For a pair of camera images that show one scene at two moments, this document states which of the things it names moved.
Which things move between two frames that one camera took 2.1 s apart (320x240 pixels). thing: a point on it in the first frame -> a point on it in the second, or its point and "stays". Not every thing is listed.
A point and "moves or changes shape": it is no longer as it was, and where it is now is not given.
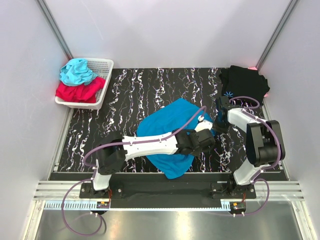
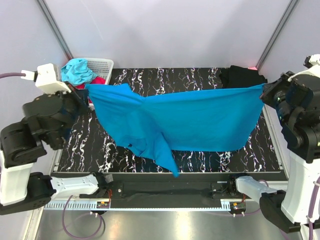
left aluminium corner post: (52, 23) stays
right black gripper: (220, 130) -> (268, 91)
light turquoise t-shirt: (76, 72) stays
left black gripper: (197, 152) -> (80, 96)
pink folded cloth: (254, 68) stays
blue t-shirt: (181, 114) moves or changes shape
